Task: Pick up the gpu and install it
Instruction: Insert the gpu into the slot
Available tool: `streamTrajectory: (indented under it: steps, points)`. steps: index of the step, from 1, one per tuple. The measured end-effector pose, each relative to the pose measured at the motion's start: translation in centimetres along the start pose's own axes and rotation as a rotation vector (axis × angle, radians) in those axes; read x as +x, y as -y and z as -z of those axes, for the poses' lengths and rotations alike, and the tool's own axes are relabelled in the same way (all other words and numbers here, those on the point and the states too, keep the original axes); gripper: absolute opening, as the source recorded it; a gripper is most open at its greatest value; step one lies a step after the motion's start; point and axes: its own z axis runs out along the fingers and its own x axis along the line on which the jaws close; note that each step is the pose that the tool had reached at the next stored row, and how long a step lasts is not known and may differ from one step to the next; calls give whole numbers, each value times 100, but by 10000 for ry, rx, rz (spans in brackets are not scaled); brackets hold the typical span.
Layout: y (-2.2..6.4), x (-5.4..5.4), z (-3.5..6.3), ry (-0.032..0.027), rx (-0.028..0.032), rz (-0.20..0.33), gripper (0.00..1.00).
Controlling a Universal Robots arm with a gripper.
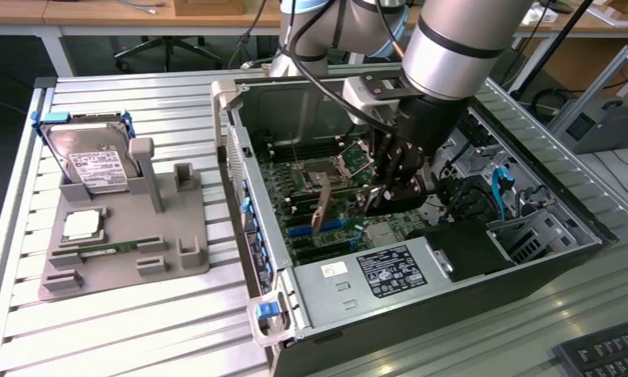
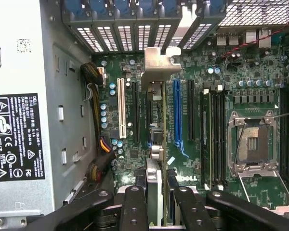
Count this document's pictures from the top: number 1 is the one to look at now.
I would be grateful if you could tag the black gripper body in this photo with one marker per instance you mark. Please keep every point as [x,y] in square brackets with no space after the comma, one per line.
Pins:
[429,121]

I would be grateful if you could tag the graphics card with black fan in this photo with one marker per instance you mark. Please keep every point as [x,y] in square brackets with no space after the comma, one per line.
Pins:
[397,204]

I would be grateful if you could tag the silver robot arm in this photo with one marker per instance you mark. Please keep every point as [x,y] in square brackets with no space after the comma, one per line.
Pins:
[449,51]

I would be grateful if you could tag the metal socket cover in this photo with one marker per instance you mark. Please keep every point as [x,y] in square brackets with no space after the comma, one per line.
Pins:
[358,157]

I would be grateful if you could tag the silver disk bay cage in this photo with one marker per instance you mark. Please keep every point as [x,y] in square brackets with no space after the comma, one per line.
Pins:
[484,155]

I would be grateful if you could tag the CPU socket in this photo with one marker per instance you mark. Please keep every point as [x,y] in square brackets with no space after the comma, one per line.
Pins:
[310,173]

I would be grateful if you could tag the silver chipset heatsink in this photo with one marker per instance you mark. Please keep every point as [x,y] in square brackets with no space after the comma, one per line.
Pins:
[381,235]

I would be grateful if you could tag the thin metal locking lever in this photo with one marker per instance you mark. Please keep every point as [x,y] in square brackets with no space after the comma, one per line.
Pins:
[294,149]

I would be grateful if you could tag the green RAM stick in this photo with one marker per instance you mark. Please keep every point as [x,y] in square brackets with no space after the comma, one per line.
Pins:
[302,206]
[109,248]

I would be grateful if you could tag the black plastic cover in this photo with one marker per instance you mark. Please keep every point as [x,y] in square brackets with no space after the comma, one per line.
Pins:
[465,251]

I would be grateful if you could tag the green motherboard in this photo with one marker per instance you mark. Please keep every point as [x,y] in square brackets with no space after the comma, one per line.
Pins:
[329,239]

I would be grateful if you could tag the black expansion slot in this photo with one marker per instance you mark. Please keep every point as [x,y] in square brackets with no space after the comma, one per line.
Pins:
[324,248]
[294,223]
[326,257]

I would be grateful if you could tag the blue expansion slot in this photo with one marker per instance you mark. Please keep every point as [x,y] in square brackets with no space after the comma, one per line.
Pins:
[300,231]

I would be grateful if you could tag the silver disk bay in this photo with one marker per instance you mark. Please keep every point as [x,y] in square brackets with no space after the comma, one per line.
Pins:
[549,231]

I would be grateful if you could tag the black tripod pole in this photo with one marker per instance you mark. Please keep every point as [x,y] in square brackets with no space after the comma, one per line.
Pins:
[551,45]

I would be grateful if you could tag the white box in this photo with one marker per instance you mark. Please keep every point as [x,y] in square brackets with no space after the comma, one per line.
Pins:
[544,17]

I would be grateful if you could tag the grey equipment box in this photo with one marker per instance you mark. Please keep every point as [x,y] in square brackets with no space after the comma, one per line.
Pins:
[612,129]

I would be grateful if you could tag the grey power supply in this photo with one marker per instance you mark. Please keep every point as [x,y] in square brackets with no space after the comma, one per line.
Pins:
[334,298]

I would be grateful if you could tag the black round stand base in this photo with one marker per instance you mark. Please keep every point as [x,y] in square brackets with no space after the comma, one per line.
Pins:
[555,4]

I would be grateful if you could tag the wooden desk with white legs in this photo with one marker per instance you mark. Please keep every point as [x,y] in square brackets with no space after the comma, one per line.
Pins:
[593,28]
[10,12]

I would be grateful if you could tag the black open PC case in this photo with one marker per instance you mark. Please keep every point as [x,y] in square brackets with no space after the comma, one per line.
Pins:
[397,334]

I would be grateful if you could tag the blue case latch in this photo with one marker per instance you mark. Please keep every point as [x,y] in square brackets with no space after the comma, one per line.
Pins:
[265,311]

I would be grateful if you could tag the white paper sheet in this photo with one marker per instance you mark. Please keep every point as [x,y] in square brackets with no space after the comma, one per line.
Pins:
[623,17]

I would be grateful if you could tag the black office chair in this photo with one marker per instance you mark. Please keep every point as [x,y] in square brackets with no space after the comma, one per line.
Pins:
[168,47]

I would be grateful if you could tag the grey parts rack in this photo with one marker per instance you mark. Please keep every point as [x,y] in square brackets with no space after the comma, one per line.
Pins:
[130,220]

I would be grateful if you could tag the silver hard disk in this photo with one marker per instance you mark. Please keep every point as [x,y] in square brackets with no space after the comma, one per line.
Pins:
[84,145]

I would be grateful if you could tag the black keyboard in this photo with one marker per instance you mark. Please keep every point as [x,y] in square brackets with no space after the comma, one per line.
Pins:
[607,349]

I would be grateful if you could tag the silver CPU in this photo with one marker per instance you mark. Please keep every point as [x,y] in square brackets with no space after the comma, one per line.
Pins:
[84,224]

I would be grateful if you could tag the blue disk caddy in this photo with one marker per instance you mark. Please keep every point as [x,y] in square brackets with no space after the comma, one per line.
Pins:
[54,118]

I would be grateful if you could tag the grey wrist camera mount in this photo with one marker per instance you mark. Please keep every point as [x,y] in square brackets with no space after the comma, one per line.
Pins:
[361,98]

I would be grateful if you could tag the aluminium profile frame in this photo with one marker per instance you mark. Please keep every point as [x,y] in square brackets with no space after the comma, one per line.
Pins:
[609,78]

